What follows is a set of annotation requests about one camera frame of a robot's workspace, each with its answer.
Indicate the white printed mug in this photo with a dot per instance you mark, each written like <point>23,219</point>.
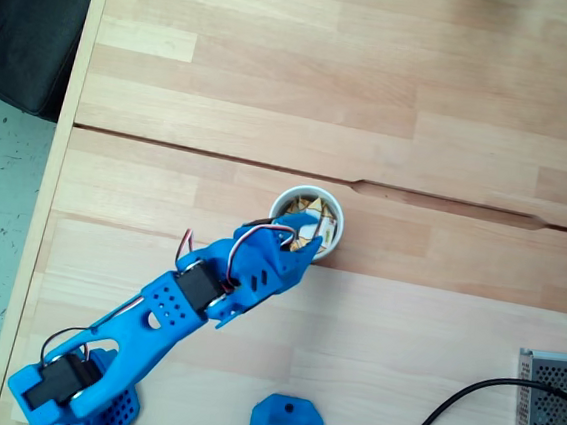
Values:
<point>338,228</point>

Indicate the light wooden board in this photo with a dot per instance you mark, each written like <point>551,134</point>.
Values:
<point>352,329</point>

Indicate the dark fabric cushion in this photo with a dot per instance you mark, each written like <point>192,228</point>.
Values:
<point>30,22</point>

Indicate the blue printed post holder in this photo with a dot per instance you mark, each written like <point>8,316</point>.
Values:
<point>269,417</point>

